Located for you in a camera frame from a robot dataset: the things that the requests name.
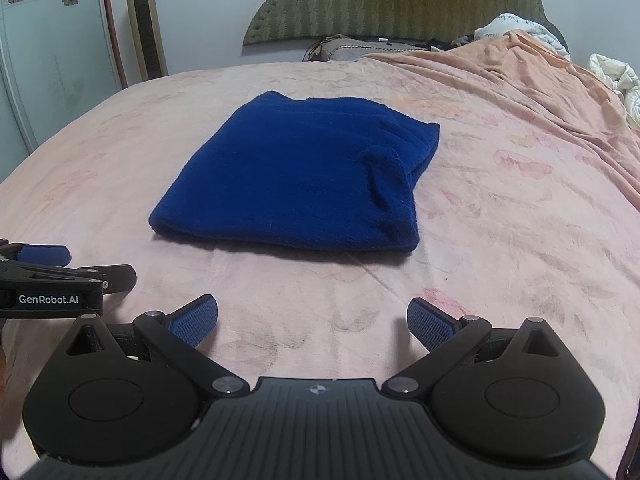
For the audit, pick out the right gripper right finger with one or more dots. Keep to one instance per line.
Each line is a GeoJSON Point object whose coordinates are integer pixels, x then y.
{"type": "Point", "coordinates": [450, 343]}

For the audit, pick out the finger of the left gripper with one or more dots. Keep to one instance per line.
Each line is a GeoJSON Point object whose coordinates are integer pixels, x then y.
{"type": "Point", "coordinates": [44, 255]}
{"type": "Point", "coordinates": [115, 278]}

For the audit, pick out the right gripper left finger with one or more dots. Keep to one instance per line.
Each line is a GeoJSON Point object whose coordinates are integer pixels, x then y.
{"type": "Point", "coordinates": [175, 336]}

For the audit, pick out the blue beaded sweater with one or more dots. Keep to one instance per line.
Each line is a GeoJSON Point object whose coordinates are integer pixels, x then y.
{"type": "Point", "coordinates": [329, 175]}

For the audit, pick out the dark clothes pile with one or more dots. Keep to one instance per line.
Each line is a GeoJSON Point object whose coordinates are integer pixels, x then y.
{"type": "Point", "coordinates": [460, 41]}

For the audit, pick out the pink floral bed sheet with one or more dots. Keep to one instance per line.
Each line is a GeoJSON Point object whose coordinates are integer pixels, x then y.
{"type": "Point", "coordinates": [530, 207]}

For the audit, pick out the frosted floral wardrobe door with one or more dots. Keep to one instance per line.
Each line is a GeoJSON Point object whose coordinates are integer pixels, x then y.
{"type": "Point", "coordinates": [57, 63]}

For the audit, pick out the gold tower air conditioner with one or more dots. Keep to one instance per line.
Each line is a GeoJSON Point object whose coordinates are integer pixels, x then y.
{"type": "Point", "coordinates": [145, 32]}

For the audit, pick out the brown patterned pillow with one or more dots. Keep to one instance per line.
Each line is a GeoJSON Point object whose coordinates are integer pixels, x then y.
{"type": "Point", "coordinates": [345, 48]}

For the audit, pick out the cream crumpled cloth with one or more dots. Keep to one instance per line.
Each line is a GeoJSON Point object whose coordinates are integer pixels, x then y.
{"type": "Point", "coordinates": [623, 80]}

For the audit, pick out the white quilted blanket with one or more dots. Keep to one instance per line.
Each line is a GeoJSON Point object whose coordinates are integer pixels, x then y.
{"type": "Point", "coordinates": [506, 22]}

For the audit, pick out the olive green padded headboard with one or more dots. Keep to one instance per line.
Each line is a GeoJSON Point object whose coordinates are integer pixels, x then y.
{"type": "Point", "coordinates": [279, 20]}

